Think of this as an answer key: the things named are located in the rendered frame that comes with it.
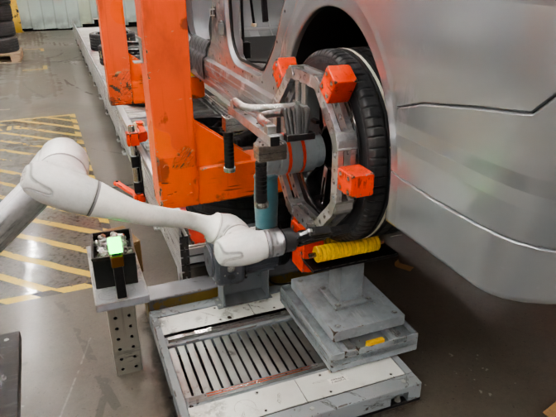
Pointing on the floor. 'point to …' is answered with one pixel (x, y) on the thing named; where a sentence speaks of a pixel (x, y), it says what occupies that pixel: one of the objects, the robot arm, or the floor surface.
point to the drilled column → (125, 340)
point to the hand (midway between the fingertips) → (339, 230)
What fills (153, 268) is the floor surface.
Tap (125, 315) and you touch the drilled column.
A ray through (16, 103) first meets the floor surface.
